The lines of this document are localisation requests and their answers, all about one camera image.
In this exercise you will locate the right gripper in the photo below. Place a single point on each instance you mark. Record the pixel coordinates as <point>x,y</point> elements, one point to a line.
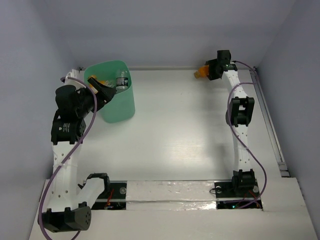
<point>213,75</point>

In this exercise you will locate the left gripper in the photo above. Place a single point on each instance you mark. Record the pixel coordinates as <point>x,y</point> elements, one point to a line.
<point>100,94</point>

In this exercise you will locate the amber ribbed orange bottle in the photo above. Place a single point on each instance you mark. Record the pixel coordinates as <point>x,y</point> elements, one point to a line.
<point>202,72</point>

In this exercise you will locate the clear Pepsi bottle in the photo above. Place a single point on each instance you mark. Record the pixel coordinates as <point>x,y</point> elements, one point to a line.
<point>122,81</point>

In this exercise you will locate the small orange juice bottle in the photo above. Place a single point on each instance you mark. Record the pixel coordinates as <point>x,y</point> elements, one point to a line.
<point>94,83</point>

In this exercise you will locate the clear water bottle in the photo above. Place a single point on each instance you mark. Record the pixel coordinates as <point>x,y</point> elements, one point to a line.
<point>112,83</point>

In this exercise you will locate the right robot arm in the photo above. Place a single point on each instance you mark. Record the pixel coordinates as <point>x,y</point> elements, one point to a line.
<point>238,116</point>

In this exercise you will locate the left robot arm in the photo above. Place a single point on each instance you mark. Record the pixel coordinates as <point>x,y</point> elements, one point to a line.
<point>65,205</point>

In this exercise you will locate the green plastic bin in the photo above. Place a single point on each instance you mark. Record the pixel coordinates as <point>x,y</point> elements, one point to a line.
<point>122,106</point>

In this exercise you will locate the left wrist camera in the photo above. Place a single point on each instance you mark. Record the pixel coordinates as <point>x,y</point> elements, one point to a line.
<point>74,74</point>

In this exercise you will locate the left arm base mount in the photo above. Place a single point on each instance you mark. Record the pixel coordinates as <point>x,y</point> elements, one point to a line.
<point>113,197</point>

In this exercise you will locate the aluminium rail right edge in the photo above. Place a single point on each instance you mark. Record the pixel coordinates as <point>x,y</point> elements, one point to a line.
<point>284,171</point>

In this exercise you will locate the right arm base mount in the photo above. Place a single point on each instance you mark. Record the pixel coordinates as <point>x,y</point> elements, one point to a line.
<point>240,192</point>

